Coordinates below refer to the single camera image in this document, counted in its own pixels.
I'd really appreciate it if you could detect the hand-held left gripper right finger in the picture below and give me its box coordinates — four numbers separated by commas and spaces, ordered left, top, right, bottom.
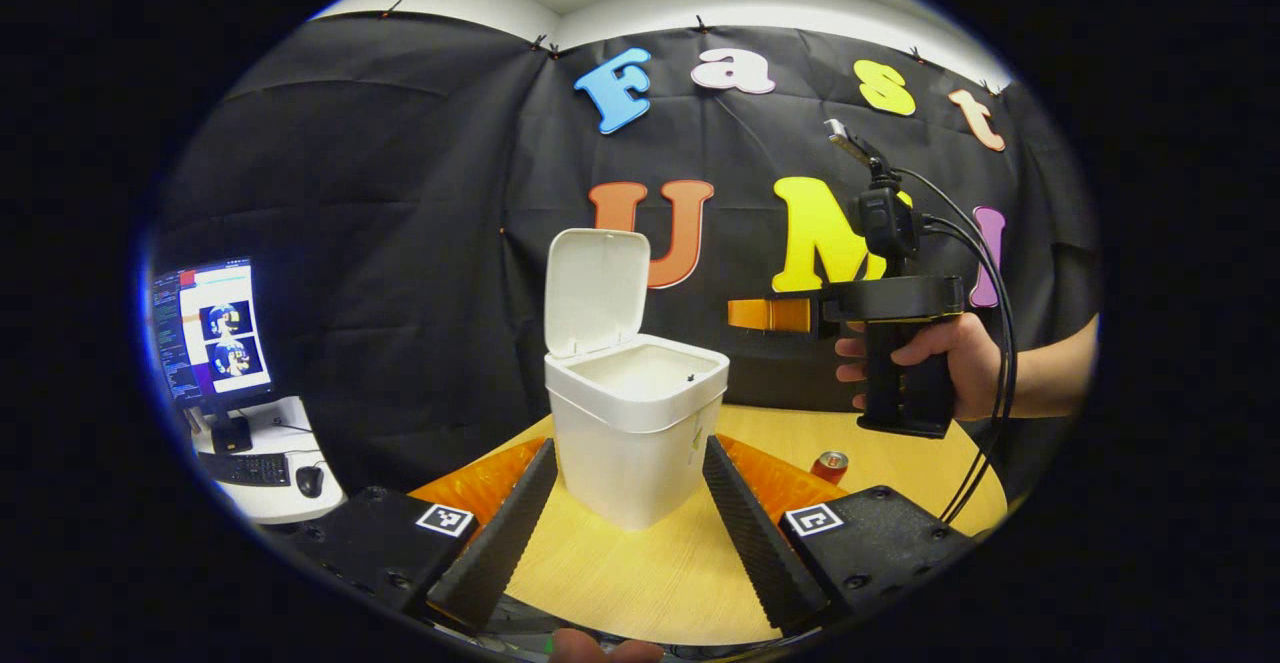
703, 433, 978, 636

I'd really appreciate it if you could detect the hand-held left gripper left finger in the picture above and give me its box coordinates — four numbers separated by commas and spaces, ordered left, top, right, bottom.
283, 436, 559, 636

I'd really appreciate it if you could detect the white desktop garbage bin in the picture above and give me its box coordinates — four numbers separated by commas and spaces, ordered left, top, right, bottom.
544, 228, 731, 532

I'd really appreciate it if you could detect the wooden desktop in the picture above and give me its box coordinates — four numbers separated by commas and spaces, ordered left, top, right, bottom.
408, 403, 1009, 649

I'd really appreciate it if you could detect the white side table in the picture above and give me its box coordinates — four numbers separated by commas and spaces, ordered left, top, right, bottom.
190, 396, 347, 525

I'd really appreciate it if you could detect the black keyboard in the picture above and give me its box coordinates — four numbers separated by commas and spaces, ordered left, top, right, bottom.
197, 451, 292, 488

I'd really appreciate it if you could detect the computer monitor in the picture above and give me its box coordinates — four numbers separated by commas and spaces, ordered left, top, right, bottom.
150, 258, 276, 456

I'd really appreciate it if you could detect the black backdrop cloth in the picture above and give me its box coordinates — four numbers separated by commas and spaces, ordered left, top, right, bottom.
150, 11, 1101, 504

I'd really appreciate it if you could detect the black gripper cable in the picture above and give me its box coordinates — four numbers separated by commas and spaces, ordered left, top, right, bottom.
893, 168, 1018, 526
918, 213, 1005, 522

